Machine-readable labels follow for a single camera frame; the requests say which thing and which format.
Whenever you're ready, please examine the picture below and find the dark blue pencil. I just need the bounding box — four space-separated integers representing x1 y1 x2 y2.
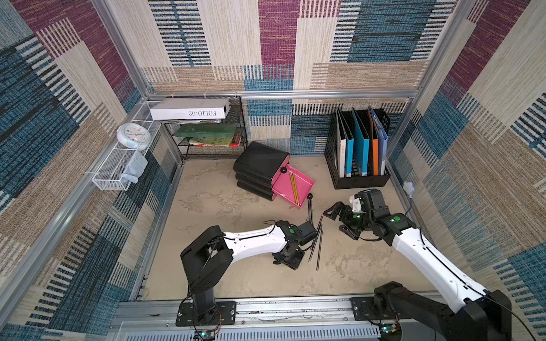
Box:
316 228 324 271
308 215 324 264

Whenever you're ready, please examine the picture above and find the pink drawer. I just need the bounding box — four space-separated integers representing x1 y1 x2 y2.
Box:
272 164 315 208
271 154 290 186

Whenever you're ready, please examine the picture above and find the black pink drawer unit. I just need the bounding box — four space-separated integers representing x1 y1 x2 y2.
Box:
233 142 314 201

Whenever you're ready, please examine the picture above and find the pink top drawer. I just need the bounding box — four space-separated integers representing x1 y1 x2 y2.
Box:
271 154 290 186

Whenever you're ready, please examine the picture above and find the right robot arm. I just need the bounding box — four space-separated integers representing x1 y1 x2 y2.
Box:
323 189 512 340

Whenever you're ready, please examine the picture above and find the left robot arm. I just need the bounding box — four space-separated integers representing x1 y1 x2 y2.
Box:
176 220 317 327

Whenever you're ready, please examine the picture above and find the black plastic file organizer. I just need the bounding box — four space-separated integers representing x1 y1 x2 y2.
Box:
324 107 390 190

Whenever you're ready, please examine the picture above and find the light blue binder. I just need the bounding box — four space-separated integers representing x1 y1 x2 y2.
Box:
352 108 370 176
340 112 354 178

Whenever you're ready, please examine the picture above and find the orange binder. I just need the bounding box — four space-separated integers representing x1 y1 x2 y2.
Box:
368 107 380 176

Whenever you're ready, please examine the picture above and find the dark blue binder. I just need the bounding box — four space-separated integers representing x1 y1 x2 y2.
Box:
370 108 390 176

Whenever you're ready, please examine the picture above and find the black mesh shelf rack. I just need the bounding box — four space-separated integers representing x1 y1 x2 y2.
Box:
164 97 249 161

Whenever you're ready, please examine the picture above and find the green book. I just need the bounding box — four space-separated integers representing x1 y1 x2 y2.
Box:
173 123 238 138

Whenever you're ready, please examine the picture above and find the light blue cloth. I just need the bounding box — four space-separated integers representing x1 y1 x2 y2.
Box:
119 152 148 186

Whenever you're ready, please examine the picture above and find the white folio box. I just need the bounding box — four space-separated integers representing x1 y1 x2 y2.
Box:
150 98 230 121

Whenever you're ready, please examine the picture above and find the white round clock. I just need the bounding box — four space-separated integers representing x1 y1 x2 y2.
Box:
116 122 152 151

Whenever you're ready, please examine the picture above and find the blue white cable connector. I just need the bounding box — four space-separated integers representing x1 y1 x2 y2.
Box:
402 181 415 200

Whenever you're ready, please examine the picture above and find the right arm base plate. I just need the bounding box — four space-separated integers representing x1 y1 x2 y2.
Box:
349 296 396 322

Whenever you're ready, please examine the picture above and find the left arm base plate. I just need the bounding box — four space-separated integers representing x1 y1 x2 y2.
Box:
175 301 237 327

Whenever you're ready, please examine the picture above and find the white wire basket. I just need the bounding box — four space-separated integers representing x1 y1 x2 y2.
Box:
92 120 160 191

